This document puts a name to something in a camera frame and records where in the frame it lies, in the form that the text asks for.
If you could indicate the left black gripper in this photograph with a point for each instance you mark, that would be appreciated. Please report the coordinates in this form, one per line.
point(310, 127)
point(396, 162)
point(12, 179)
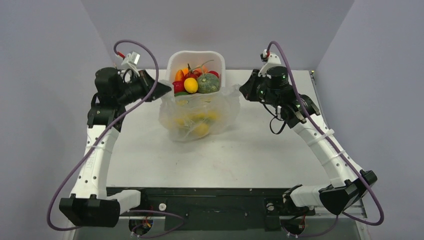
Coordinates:
point(145, 80)

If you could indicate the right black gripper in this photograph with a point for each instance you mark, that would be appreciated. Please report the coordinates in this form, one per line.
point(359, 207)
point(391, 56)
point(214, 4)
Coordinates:
point(255, 85)

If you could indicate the clear plastic bag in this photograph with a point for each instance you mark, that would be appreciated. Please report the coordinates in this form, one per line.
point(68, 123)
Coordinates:
point(226, 102)

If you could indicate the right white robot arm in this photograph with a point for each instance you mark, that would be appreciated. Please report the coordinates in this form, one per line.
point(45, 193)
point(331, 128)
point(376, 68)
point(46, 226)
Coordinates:
point(347, 179)

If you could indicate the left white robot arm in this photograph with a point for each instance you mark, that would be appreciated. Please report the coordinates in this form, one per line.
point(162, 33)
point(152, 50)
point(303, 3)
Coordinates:
point(88, 204)

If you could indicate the red apple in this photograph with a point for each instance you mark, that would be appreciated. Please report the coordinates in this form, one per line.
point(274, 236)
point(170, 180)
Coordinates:
point(178, 86)

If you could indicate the orange pepper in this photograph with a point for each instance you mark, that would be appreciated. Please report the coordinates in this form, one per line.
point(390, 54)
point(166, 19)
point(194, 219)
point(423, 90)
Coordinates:
point(179, 76)

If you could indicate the red tomato at back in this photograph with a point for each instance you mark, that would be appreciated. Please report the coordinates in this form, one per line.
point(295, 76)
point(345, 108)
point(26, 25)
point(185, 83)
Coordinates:
point(214, 73)

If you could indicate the green cantaloupe melon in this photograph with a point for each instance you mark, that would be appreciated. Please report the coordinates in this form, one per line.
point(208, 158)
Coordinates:
point(208, 83)

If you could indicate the yellow lemon in basket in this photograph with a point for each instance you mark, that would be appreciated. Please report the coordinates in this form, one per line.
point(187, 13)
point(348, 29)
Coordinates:
point(191, 85)

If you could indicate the white plastic basket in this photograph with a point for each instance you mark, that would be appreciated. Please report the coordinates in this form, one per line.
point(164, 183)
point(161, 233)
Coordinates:
point(212, 60)

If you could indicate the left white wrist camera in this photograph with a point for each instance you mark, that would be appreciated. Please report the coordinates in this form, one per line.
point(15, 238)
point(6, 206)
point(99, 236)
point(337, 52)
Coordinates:
point(131, 60)

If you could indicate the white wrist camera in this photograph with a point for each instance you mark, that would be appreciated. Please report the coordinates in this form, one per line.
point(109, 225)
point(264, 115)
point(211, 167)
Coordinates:
point(270, 60)
point(131, 60)

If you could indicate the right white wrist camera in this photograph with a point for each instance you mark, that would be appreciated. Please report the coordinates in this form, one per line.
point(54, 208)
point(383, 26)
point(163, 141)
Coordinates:
point(270, 60)

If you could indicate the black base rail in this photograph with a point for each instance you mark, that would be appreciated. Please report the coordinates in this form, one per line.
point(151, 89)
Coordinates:
point(217, 209)

